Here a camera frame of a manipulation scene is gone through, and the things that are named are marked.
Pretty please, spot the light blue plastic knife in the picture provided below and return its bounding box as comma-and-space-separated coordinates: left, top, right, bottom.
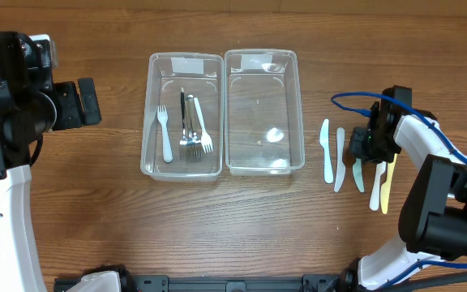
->
319, 118, 334, 183

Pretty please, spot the silver metal fork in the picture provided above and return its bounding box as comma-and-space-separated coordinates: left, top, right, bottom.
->
185, 95, 202, 160
187, 94, 202, 159

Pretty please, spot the yellow plastic knife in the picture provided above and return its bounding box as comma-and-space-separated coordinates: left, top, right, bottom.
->
380, 154, 397, 214

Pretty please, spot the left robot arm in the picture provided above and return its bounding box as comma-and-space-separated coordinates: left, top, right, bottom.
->
0, 78, 101, 291

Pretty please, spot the black handled metal fork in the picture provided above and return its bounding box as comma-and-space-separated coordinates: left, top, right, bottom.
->
179, 88, 188, 157

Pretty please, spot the clear plastic container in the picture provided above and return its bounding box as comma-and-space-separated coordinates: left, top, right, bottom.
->
140, 52, 224, 182
225, 49, 305, 176

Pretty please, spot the white plastic knife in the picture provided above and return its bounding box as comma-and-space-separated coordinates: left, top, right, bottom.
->
369, 161, 387, 211

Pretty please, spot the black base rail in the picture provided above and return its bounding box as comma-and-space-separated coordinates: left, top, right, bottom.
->
54, 264, 364, 292

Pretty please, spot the grey plastic knife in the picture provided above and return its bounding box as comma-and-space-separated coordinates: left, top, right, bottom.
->
334, 127, 345, 192

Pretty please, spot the left clear plastic container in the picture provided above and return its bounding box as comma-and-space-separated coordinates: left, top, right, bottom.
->
140, 52, 224, 182

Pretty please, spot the mint green plastic knife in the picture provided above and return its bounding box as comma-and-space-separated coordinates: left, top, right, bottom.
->
352, 158, 365, 193

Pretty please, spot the small white plastic fork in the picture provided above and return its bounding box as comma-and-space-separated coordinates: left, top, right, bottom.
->
193, 97, 213, 153

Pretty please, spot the right clear plastic container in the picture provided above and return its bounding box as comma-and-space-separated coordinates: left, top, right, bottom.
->
225, 49, 305, 176

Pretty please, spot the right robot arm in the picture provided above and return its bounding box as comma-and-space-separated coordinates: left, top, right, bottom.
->
337, 109, 467, 291

